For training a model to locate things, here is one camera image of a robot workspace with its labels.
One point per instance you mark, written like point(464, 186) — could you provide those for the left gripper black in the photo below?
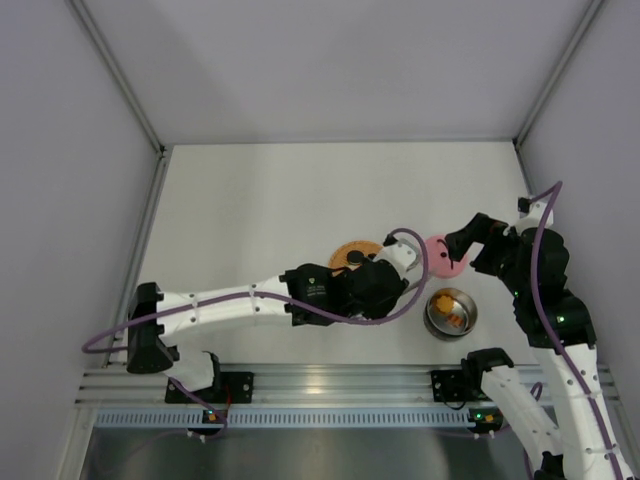
point(365, 305)

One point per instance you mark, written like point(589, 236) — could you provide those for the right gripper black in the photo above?
point(480, 235)

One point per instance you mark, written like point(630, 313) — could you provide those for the black sandwich cookie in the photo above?
point(355, 257)

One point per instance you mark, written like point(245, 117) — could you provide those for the pink round lid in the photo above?
point(441, 266)

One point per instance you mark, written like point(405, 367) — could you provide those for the flower shaped yellow cookie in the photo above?
point(444, 304)

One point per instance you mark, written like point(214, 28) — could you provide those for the braised pork piece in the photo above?
point(455, 321)

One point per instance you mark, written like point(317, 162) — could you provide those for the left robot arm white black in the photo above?
point(168, 327)

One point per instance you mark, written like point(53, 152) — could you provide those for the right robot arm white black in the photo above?
point(577, 441)

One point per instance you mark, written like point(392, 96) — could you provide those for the steel lunch box bowl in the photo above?
point(436, 323)

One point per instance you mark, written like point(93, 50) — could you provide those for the woven bamboo tray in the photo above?
point(338, 258)

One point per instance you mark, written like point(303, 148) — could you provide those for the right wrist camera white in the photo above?
point(530, 214)

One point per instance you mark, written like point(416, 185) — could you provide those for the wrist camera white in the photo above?
point(401, 254)
point(530, 214)

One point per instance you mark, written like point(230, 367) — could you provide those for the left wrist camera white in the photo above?
point(401, 254)

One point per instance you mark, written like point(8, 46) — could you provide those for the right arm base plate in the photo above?
point(455, 386)

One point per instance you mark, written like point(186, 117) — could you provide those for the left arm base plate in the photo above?
point(228, 388)

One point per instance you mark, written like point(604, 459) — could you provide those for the right frame post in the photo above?
point(567, 53)

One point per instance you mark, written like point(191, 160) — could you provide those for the frame post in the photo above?
point(91, 29)
point(567, 53)

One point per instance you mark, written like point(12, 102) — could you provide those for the aluminium rail frame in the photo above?
point(277, 386)

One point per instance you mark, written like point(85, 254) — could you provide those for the slotted cable duct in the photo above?
point(280, 418)

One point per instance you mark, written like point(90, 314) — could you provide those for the left frame post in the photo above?
point(91, 29)

